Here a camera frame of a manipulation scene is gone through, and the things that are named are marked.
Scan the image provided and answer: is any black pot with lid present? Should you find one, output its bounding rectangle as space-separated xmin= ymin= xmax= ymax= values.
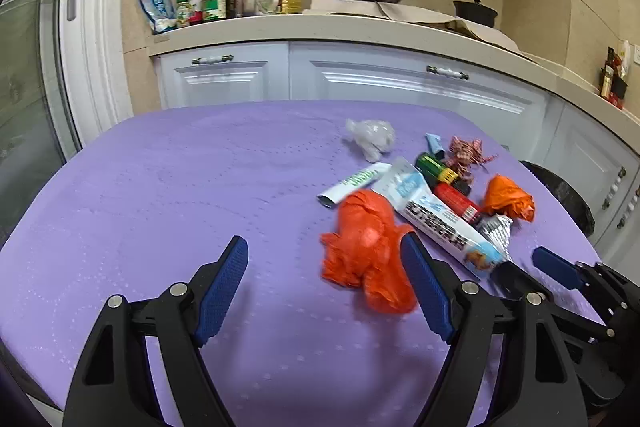
xmin=453 ymin=0 xmax=499 ymax=28

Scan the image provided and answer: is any narrow white cabinet door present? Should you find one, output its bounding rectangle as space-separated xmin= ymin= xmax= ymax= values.
xmin=154 ymin=42 xmax=291 ymax=110

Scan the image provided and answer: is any blue and white bag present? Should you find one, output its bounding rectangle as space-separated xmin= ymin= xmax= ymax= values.
xmin=137 ymin=0 xmax=178 ymax=34

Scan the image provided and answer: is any silver foil wrapper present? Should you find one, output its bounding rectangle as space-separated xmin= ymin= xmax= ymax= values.
xmin=475 ymin=213 xmax=513 ymax=263

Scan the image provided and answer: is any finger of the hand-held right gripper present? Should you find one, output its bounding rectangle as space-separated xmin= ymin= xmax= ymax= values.
xmin=531 ymin=246 xmax=608 ymax=308
xmin=490 ymin=262 xmax=543 ymax=303

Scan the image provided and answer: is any purple tablecloth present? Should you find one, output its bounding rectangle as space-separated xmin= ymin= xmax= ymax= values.
xmin=0 ymin=99 xmax=608 ymax=427

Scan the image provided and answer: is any small orange plastic bag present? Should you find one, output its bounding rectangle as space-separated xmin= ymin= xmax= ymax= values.
xmin=481 ymin=175 xmax=536 ymax=223

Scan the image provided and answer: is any white tube with green print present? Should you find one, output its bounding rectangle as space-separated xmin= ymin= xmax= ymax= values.
xmin=316 ymin=162 xmax=392 ymax=209

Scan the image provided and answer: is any light blue wrapper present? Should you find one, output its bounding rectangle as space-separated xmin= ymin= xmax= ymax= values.
xmin=425 ymin=133 xmax=447 ymax=159

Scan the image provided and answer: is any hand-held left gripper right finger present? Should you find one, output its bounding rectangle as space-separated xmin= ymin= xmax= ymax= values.
xmin=400 ymin=232 xmax=591 ymax=427

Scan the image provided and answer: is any black-lined trash bin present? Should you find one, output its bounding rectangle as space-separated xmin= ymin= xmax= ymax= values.
xmin=520 ymin=160 xmax=596 ymax=238

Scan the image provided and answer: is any green bottle with black cap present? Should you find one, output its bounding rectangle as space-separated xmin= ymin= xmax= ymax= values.
xmin=416 ymin=152 xmax=473 ymax=195

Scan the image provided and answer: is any beige stove cover cloth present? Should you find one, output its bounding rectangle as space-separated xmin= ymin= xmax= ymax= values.
xmin=302 ymin=0 xmax=541 ymax=62

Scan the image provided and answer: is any wide white cabinet door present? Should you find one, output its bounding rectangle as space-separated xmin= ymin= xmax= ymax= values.
xmin=290 ymin=42 xmax=551 ymax=132

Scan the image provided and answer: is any white corner cabinet door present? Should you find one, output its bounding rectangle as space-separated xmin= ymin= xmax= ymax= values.
xmin=547 ymin=99 xmax=633 ymax=212

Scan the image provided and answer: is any white framed glass door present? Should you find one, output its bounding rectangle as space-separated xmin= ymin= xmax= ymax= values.
xmin=0 ymin=0 xmax=132 ymax=188

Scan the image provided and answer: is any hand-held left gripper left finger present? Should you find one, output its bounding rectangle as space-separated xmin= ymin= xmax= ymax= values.
xmin=62 ymin=235 xmax=249 ymax=427

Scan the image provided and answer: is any speckled beige countertop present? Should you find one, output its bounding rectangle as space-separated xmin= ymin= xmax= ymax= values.
xmin=149 ymin=9 xmax=640 ymax=128

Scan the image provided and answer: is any red checked ribbon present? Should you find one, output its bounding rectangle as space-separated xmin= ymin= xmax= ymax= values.
xmin=446 ymin=135 xmax=501 ymax=182

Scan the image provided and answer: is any dark olive oil bottle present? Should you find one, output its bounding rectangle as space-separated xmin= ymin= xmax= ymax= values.
xmin=600 ymin=48 xmax=616 ymax=100

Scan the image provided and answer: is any crumpled clear plastic bag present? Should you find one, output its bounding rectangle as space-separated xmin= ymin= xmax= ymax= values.
xmin=345 ymin=118 xmax=396 ymax=161

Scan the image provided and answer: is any large orange plastic bag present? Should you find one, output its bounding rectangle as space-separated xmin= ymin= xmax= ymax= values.
xmin=320 ymin=189 xmax=418 ymax=314

